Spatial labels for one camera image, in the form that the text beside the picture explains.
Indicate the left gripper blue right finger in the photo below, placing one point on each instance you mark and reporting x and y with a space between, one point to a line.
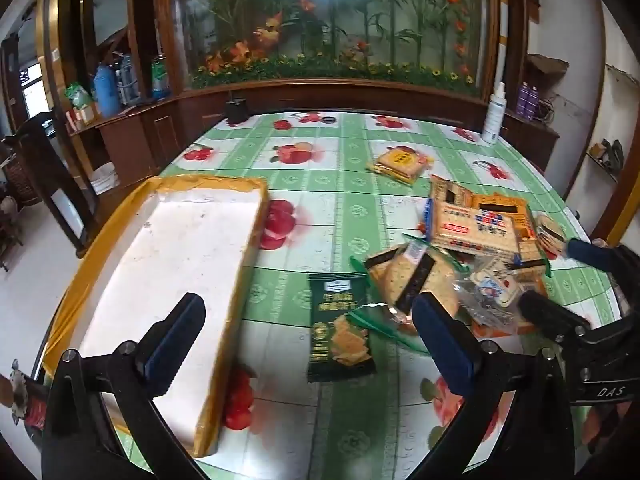
449 342

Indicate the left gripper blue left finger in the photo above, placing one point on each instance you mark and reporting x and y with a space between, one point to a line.
164 347

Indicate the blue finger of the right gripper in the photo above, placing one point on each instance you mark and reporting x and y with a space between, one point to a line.
555 322
601 258

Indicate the small round biscuit pack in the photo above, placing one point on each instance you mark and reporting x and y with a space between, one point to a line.
550 236

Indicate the round cracker clear pack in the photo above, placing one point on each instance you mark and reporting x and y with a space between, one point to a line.
402 272

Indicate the orange yellow snack bag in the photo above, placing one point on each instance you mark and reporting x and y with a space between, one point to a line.
517 210

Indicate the dark green cracker packet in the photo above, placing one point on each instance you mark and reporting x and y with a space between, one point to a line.
338 348

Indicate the blue-end long cracker pack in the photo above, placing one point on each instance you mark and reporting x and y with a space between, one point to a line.
473 231

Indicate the yellow square biscuit pack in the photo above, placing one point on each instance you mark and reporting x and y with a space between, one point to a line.
402 164

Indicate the orange-edged cracker pack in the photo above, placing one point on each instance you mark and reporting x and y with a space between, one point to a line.
450 192

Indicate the cartoon clear snack bag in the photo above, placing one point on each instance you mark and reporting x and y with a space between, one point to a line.
490 293

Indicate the yellow rimmed white tray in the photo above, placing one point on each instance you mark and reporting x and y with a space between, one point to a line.
173 235

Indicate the purple bottles pair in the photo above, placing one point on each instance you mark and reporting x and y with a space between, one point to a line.
527 102

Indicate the white spray bottle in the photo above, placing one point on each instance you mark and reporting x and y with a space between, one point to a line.
494 115

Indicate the green fruit pattern tablecloth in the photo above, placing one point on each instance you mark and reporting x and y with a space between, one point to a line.
308 235

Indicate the dark wooden chair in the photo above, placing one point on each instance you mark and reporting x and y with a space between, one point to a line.
51 164

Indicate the black small cup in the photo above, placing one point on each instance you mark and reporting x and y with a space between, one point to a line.
236 111

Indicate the blue thermos flask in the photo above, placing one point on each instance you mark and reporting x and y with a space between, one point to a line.
105 86

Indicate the glass flower display panel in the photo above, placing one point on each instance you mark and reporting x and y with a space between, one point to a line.
444 44

